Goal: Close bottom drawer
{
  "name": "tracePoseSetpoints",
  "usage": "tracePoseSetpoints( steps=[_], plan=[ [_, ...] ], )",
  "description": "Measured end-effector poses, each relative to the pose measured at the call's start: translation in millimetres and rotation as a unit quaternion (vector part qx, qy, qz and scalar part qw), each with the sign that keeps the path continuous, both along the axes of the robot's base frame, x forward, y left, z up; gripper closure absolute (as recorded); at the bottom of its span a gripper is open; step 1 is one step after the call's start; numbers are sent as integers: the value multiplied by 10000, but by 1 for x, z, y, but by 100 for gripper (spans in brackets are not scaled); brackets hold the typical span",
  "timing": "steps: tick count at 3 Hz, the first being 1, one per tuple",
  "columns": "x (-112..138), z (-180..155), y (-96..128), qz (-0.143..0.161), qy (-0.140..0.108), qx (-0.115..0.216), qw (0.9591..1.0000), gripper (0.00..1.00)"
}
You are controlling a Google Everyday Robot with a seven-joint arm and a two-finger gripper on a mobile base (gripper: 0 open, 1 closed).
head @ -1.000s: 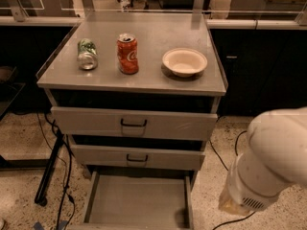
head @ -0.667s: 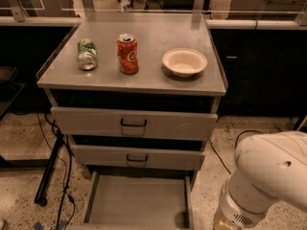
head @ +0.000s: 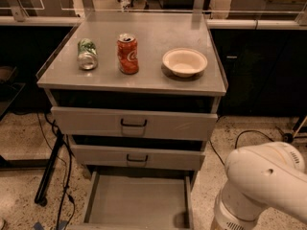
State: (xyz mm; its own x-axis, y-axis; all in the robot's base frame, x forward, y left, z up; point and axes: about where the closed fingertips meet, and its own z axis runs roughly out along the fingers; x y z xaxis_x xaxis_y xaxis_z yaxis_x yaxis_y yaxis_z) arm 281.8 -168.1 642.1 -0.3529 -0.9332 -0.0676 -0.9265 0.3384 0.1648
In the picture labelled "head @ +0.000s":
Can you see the grey bottom drawer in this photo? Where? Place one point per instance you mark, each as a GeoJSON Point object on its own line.
{"type": "Point", "coordinates": [124, 199]}

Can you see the grey drawer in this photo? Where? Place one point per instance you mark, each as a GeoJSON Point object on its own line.
{"type": "Point", "coordinates": [138, 152]}
{"type": "Point", "coordinates": [124, 199]}
{"type": "Point", "coordinates": [134, 123]}

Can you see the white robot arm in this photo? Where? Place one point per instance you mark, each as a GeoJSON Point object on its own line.
{"type": "Point", "coordinates": [260, 177]}

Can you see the grey top drawer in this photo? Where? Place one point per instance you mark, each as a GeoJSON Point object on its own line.
{"type": "Point", "coordinates": [134, 123]}

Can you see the grey metal drawer cabinet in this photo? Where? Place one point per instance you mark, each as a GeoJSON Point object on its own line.
{"type": "Point", "coordinates": [153, 87]}

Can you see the grey middle drawer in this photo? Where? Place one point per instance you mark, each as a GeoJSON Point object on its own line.
{"type": "Point", "coordinates": [138, 152]}

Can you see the white paper bowl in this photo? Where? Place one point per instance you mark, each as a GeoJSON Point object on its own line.
{"type": "Point", "coordinates": [184, 62]}

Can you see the red cola can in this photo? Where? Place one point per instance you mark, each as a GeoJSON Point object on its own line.
{"type": "Point", "coordinates": [127, 53]}

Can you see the green soda can lying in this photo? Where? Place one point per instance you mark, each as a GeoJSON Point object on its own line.
{"type": "Point", "coordinates": [87, 54]}

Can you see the wheeled cart base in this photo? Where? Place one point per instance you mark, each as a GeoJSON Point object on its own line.
{"type": "Point", "coordinates": [299, 131]}

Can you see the black stand leg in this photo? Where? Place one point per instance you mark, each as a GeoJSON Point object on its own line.
{"type": "Point", "coordinates": [40, 197]}

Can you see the blue tape piece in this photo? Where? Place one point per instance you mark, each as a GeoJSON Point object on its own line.
{"type": "Point", "coordinates": [62, 226]}

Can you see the white shoe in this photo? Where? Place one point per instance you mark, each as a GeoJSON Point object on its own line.
{"type": "Point", "coordinates": [2, 223]}

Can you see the white rail barrier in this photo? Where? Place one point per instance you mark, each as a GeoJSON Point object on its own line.
{"type": "Point", "coordinates": [212, 23]}

